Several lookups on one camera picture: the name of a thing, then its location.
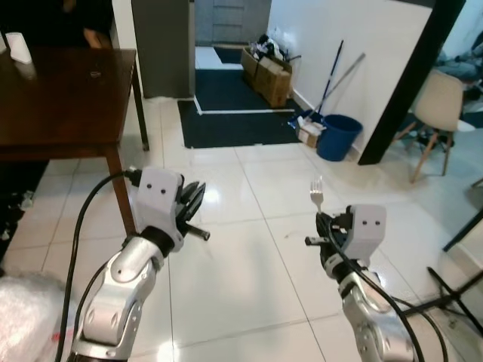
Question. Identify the beige chair wooden legs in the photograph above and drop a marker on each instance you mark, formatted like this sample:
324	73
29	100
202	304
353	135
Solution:
438	98

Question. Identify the grey door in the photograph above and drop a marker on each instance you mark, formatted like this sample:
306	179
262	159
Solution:
162	45

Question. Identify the large brown cardboard box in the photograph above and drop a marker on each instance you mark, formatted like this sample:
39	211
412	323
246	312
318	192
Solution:
268	75

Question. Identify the dark wooden table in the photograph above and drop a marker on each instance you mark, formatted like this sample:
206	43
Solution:
60	98

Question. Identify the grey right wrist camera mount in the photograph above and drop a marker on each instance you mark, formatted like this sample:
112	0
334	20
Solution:
366	230

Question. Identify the silver metal fork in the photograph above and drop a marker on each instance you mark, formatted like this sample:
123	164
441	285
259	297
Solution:
317	194

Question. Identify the dark doorway floor mat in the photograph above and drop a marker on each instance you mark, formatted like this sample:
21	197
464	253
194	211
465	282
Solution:
234	121

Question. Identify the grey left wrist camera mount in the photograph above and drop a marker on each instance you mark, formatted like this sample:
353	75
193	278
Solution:
158	200

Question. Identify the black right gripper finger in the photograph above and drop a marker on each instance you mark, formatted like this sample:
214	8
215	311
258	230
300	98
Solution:
323	221
339	220

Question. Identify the clear plastic wrap bundle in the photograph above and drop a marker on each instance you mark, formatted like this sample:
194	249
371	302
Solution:
30	317

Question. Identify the tiny brown cardboard box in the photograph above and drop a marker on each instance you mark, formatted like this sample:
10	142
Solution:
308	138

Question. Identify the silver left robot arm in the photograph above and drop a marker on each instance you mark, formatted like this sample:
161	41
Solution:
121	294

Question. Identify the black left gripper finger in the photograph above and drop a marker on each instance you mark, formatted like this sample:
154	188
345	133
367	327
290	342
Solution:
185	200
198	197

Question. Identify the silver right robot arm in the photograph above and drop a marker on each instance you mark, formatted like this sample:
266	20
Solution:
377	324

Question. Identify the grey metal pole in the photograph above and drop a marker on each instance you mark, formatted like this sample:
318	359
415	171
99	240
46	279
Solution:
347	75

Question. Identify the white cup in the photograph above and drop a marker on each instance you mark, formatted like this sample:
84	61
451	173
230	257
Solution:
19	47

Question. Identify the black metal floor stand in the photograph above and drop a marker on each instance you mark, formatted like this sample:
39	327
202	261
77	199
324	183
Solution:
453	294

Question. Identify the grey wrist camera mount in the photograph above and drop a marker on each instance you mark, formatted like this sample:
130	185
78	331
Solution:
158	200
366	230

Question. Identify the blue plastic bucket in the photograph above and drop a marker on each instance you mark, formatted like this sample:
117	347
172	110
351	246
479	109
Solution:
338	137

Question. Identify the black pillar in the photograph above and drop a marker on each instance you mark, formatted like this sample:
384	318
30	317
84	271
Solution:
411	75

